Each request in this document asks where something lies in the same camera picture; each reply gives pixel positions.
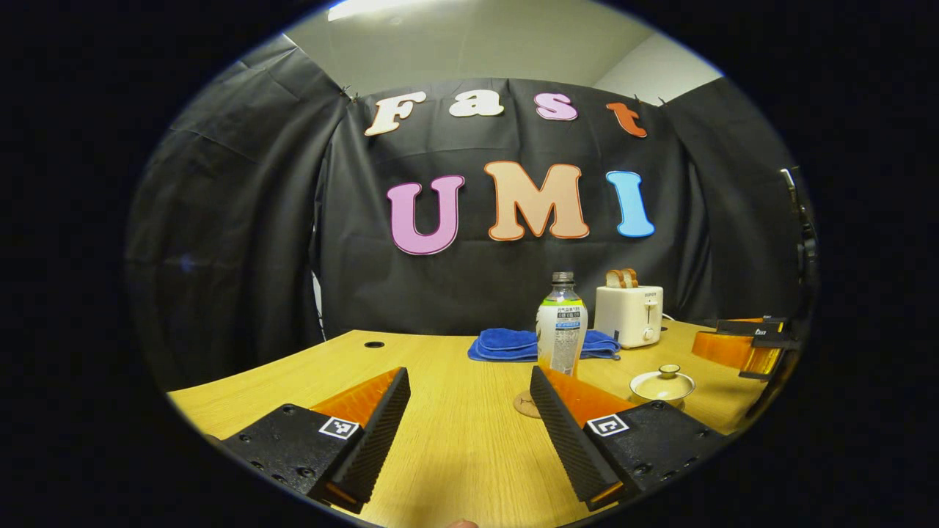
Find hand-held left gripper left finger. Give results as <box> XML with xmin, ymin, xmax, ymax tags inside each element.
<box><xmin>220</xmin><ymin>367</ymin><xmax>412</xmax><ymax>514</ymax></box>

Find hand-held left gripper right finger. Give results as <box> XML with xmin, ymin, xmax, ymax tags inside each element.
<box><xmin>530</xmin><ymin>365</ymin><xmax>727</xmax><ymax>513</ymax></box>

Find clear plastic water bottle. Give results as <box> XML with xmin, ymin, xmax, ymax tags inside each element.
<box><xmin>536</xmin><ymin>271</ymin><xmax>589</xmax><ymax>377</ymax></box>

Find cream toaster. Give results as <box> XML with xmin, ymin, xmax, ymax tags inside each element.
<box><xmin>593</xmin><ymin>285</ymin><xmax>665</xmax><ymax>350</ymax></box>

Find blue towel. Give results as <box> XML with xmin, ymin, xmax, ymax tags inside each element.
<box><xmin>467</xmin><ymin>328</ymin><xmax>621</xmax><ymax>363</ymax></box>

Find black backdrop cloth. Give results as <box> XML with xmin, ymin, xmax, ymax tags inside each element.
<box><xmin>125</xmin><ymin>33</ymin><xmax>819</xmax><ymax>393</ymax></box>

